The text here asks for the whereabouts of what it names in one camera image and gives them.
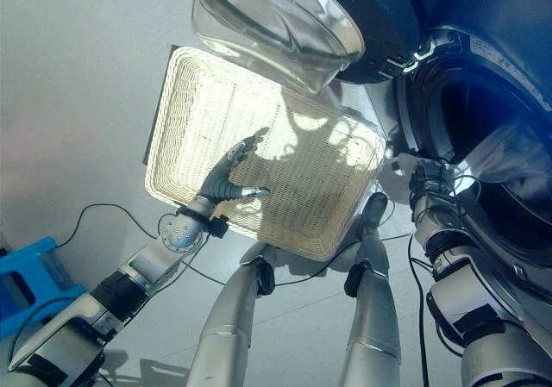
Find washing machine glass door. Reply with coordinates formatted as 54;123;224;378
166;0;422;97

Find dark blue washing machine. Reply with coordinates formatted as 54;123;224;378
361;0;552;349

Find blue plastic stool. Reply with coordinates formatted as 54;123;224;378
0;236;87;340

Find silver right robot leg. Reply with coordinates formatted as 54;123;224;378
338;191;403;387

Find silver left robot leg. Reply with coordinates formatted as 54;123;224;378
185;242;277;387

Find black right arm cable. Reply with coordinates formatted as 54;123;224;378
407;234;432;387

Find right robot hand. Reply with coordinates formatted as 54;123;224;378
408;159;459;202

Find silver robot leg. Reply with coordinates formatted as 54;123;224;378
185;242;277;387
338;191;403;387

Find white translucent garment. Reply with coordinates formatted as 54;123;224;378
452;115;552;190

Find white woven laundry basket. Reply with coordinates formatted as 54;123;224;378
144;46;386;262

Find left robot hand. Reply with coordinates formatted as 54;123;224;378
196;134;271;211

